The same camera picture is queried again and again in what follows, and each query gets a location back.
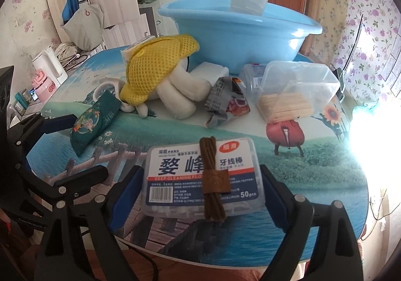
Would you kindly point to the clear toothpick box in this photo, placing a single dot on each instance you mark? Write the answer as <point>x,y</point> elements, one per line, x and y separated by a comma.
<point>297,80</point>

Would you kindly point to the yellow mesh plush toy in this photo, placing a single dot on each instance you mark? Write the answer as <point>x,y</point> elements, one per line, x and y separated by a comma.
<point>150,71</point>

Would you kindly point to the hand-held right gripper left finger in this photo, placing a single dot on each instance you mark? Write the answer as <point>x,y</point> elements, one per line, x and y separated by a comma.
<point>125,193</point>

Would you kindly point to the grey red snack packet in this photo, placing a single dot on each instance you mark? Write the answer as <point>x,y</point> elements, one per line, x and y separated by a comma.
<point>228,105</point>

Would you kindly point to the grey brick wall panel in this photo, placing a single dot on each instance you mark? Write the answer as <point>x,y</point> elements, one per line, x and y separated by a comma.
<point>394,71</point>

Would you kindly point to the beige canvas bag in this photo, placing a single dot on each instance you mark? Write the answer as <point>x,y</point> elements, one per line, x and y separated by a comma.
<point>81,27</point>

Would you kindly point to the teal plastic bag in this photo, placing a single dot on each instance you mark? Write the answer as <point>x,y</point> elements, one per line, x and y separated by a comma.
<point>365,111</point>

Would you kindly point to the brown lace bundle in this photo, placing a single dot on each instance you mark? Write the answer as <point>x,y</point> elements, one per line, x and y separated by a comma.
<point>213,180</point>

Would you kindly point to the green printed pouch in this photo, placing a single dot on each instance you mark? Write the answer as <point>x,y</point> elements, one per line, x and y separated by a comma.
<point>91,124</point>

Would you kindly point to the landscape printed desktop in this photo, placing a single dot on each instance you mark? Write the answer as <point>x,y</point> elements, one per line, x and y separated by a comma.
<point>313,174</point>

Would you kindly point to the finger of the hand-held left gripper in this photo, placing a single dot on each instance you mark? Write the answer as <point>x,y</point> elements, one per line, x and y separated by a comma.
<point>78,182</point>
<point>59,122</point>

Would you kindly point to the white plastic hook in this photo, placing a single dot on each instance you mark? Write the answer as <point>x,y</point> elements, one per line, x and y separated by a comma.
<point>97,89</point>

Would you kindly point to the clear floss pick box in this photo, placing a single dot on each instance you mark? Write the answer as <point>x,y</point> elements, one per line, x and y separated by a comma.
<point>175,174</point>

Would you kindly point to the white electric kettle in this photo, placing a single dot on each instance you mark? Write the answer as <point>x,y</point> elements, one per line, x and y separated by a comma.
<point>47,63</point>

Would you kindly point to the white power adapter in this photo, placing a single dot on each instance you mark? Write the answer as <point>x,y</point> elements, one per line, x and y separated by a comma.
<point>210,71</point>

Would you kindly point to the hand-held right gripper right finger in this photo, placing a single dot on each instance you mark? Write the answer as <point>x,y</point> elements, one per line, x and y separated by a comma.
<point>275,193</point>

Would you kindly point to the light blue plastic basin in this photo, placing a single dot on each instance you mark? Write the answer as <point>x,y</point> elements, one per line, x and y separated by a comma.
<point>219,39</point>

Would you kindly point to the pale yellow tissue pack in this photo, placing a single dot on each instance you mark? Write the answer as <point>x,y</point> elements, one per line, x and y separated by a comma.
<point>128,52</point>

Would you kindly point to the clear plastic bottle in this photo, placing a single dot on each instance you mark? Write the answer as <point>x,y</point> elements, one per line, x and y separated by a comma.
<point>253,77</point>

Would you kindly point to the pink cup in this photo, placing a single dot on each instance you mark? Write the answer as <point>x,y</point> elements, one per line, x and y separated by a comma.
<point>44,86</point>

